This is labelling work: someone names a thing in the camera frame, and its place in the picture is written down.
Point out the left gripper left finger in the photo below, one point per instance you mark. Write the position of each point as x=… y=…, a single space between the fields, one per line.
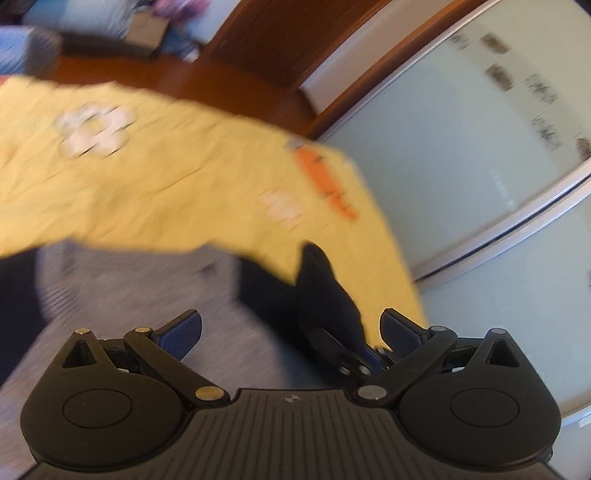
x=180 y=335

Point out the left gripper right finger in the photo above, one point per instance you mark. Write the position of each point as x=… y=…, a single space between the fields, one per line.
x=402 y=335

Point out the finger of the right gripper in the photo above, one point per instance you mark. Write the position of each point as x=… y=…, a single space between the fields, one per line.
x=376 y=360
x=336 y=363

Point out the grey and navy knit sweater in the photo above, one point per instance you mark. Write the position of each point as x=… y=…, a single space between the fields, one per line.
x=254 y=326

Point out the yellow patterned bed cover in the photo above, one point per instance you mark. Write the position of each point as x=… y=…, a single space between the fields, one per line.
x=122 y=168

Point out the glass sliding wardrobe doors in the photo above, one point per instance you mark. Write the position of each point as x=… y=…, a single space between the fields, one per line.
x=478 y=151

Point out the brown wooden door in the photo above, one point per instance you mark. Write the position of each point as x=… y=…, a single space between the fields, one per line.
x=283 y=41

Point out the cardboard box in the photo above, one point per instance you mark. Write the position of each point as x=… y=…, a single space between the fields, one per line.
x=146 y=30

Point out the pink plastic bag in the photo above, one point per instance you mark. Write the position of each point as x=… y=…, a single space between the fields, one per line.
x=179 y=9

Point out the grey padded bundle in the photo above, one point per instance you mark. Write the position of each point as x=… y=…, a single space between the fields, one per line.
x=101 y=18

